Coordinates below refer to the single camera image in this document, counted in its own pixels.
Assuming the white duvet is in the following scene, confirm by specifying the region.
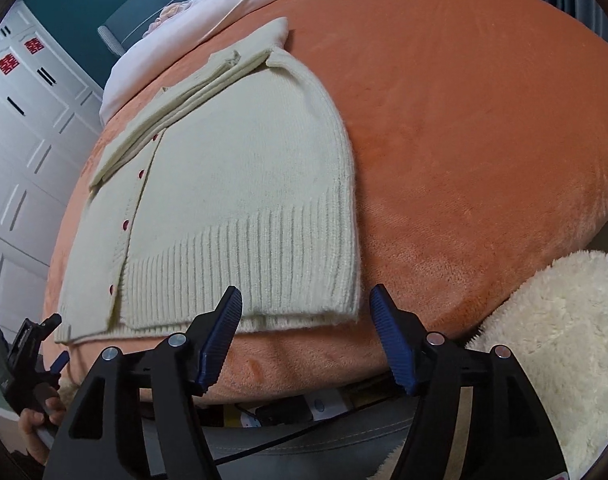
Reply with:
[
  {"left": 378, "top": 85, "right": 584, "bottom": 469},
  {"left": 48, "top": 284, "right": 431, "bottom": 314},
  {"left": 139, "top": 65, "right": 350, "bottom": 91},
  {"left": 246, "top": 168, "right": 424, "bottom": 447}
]
[{"left": 100, "top": 0, "right": 416, "bottom": 126}]

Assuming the blue padded headboard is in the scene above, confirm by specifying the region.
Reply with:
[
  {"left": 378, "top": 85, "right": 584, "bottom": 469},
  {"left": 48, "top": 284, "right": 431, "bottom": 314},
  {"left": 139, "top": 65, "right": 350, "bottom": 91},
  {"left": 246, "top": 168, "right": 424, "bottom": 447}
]
[{"left": 96, "top": 0, "right": 265, "bottom": 57}]

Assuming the fluffy cream clothing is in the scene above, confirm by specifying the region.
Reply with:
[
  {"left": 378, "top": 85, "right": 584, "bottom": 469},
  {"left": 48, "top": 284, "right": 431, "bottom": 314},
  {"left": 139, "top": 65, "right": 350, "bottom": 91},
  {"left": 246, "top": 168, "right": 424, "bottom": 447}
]
[{"left": 466, "top": 249, "right": 608, "bottom": 480}]

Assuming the white wardrobe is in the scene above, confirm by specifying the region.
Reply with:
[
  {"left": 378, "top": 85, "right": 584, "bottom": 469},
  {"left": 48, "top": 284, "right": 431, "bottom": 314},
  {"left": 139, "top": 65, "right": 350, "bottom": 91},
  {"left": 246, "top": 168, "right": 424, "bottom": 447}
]
[{"left": 0, "top": 0, "right": 106, "bottom": 356}]

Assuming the pink ruffled cloth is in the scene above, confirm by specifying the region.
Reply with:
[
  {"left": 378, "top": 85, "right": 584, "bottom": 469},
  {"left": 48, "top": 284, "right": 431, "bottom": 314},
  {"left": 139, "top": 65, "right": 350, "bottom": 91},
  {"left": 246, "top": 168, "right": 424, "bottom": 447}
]
[{"left": 143, "top": 0, "right": 230, "bottom": 38}]

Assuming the person's left hand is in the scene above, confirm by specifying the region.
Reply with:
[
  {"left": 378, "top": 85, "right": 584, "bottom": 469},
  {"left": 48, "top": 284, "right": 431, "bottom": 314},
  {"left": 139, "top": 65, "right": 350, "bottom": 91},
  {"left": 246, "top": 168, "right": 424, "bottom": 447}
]
[{"left": 18, "top": 394, "right": 67, "bottom": 467}]

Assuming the orange plush blanket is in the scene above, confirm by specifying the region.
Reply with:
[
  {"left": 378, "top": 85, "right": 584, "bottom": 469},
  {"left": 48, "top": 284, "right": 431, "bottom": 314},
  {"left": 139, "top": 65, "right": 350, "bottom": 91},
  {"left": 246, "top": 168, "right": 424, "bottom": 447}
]
[{"left": 41, "top": 0, "right": 608, "bottom": 409}]

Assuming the cream knit cardigan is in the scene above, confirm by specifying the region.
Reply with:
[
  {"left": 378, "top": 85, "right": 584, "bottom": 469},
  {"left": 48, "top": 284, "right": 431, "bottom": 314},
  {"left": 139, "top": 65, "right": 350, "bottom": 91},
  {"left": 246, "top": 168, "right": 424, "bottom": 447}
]
[{"left": 54, "top": 16, "right": 363, "bottom": 347}]

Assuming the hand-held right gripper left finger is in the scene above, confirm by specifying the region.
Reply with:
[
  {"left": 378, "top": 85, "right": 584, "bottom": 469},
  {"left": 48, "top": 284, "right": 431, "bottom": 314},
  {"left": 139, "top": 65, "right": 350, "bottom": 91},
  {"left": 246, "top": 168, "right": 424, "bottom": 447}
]
[{"left": 44, "top": 285, "right": 245, "bottom": 480}]

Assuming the black cable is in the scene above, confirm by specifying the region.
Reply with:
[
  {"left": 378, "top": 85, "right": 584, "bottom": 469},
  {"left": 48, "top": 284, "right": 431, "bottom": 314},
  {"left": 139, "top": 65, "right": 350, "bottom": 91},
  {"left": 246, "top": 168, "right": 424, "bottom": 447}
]
[{"left": 211, "top": 407, "right": 417, "bottom": 463}]

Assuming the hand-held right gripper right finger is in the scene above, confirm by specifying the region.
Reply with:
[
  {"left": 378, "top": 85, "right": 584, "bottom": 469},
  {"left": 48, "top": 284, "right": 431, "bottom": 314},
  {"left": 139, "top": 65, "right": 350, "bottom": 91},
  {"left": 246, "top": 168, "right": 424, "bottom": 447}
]
[{"left": 369, "top": 284, "right": 571, "bottom": 480}]

